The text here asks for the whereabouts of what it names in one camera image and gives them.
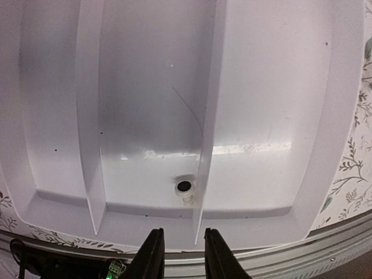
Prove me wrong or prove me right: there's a floral patterned table mat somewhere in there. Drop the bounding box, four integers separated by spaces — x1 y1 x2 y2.
0 0 372 256

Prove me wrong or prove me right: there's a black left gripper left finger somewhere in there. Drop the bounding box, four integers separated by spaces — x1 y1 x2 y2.
121 228 165 279

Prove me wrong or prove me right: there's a white pawn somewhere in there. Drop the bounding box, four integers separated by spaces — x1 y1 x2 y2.
174 174 196 207

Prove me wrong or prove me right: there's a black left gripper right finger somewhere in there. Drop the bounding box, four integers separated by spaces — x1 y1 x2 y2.
204 228 250 279

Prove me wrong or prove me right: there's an aluminium front rail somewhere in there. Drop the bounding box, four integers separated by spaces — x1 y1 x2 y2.
1 210 371 278

